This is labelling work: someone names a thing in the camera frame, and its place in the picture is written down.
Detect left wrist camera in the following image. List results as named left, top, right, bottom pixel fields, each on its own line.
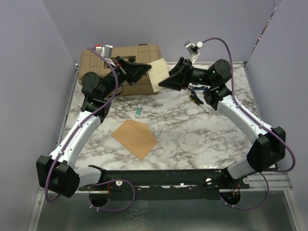
left=95, top=44, right=115, bottom=66

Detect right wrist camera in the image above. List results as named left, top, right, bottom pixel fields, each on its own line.
left=184, top=41, right=203, bottom=64

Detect tan plastic tool case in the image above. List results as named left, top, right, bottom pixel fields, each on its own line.
left=77, top=44, right=161, bottom=96

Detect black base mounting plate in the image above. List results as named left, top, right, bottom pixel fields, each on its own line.
left=78, top=168, right=251, bottom=200

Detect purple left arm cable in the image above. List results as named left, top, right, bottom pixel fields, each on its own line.
left=45, top=47, right=135, bottom=212

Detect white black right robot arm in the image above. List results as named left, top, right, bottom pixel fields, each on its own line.
left=158, top=57, right=286, bottom=188

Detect cream lined letter paper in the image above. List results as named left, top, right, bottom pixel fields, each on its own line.
left=148, top=58, right=169, bottom=92

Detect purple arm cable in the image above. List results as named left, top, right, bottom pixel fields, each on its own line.
left=202, top=37, right=296, bottom=210
left=45, top=47, right=135, bottom=212

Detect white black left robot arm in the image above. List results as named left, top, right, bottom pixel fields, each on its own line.
left=36, top=56, right=151, bottom=198

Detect aluminium frame rail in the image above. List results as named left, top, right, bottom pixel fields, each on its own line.
left=37, top=172, right=293, bottom=194

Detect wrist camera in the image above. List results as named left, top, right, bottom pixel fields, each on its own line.
left=95, top=44, right=115, bottom=66
left=184, top=41, right=203, bottom=64

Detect brown paper envelope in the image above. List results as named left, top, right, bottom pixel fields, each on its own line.
left=112, top=119, right=157, bottom=160

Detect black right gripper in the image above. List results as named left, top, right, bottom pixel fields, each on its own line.
left=158, top=57, right=214, bottom=91

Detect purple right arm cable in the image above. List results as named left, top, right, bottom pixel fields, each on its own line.
left=202, top=37, right=296, bottom=210

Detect blue handled pliers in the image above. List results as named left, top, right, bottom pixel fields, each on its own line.
left=188, top=85, right=208, bottom=94

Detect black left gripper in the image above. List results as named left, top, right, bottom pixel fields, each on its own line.
left=101, top=56, right=152, bottom=99

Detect black yellow screwdriver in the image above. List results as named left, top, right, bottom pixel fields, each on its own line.
left=189, top=94, right=208, bottom=114

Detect green white glue stick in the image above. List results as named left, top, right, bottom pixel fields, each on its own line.
left=135, top=107, right=141, bottom=118

